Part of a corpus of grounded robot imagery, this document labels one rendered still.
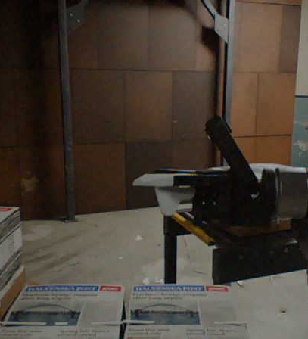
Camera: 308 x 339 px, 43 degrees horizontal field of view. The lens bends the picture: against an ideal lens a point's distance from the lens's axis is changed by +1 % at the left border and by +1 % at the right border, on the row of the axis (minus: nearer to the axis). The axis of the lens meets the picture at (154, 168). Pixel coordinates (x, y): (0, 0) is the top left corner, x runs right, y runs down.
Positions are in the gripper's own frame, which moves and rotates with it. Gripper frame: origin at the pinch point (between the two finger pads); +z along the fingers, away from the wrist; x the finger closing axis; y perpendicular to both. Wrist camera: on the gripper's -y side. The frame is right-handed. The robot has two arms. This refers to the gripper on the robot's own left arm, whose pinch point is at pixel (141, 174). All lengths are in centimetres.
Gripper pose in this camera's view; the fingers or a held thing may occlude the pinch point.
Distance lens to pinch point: 61.8
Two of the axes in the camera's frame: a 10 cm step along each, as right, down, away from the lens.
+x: 1.4, -0.5, 9.9
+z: -9.9, -0.3, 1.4
